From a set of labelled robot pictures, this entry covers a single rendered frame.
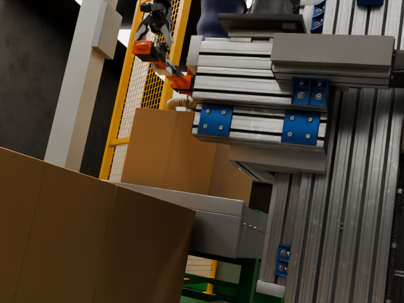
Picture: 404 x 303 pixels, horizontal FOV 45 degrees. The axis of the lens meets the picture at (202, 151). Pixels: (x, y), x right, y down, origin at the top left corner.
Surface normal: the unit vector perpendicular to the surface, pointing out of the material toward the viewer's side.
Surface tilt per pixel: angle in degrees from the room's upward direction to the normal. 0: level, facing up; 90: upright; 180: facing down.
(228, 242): 90
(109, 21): 90
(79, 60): 90
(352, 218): 90
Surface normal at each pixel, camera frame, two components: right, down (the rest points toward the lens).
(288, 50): -0.32, -0.22
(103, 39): 0.93, 0.11
